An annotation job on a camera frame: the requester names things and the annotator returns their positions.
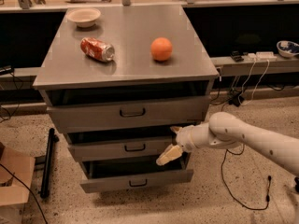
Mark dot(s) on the crushed red soda can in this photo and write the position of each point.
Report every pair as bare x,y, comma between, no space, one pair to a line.
97,49

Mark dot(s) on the black power adapter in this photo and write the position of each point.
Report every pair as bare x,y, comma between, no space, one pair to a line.
237,100

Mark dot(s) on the blue white ceramic bowl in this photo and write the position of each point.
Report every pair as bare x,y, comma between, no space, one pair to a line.
287,49

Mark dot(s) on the black remote device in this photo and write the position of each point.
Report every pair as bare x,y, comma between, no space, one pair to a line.
236,56

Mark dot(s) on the orange fruit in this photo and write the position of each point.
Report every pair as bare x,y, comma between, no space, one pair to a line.
161,49

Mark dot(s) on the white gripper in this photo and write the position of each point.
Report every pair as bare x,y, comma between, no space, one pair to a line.
186,138

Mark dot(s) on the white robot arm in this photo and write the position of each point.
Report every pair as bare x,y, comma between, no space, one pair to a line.
224,130

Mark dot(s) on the grey metal drawer cabinet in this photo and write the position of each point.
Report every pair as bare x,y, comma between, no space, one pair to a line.
130,30

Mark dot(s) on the grey top drawer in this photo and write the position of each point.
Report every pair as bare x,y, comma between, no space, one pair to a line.
121,107

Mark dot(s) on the white power strip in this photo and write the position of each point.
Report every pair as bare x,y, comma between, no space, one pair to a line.
263,56

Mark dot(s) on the white paper bowl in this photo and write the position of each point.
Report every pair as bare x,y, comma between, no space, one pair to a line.
83,17

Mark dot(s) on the cardboard box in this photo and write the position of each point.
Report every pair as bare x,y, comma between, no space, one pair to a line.
16,173

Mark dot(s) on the black tube on floor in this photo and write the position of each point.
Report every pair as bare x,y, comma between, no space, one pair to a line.
45,186

